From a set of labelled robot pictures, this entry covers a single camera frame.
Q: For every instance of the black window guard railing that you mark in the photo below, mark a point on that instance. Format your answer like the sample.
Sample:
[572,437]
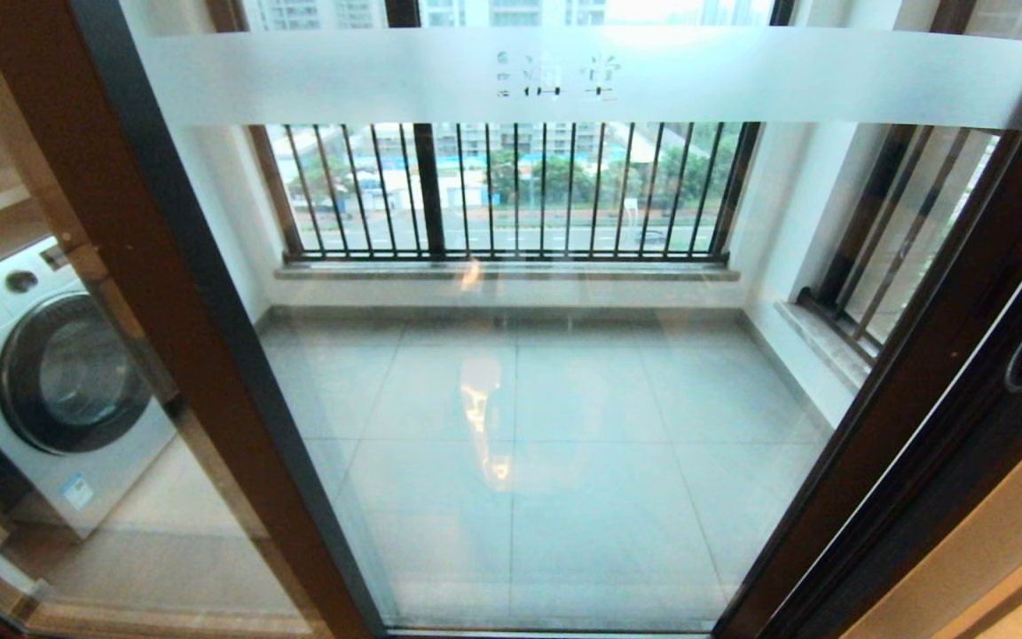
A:
[835,319]
[511,258]

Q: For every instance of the sliding glass door brown frame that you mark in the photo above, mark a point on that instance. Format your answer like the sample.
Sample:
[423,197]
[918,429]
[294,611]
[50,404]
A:
[653,80]

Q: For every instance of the white front-load washing machine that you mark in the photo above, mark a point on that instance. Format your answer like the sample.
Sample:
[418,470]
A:
[58,373]

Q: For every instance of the dark window frame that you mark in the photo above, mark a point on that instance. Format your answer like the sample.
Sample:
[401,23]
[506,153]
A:
[866,217]
[429,195]

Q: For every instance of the dark brown door jamb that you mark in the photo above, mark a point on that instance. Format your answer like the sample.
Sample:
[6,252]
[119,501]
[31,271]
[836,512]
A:
[919,532]

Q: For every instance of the grey stone window sill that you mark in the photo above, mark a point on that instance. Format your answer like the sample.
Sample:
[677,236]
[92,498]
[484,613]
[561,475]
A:
[821,344]
[502,273]

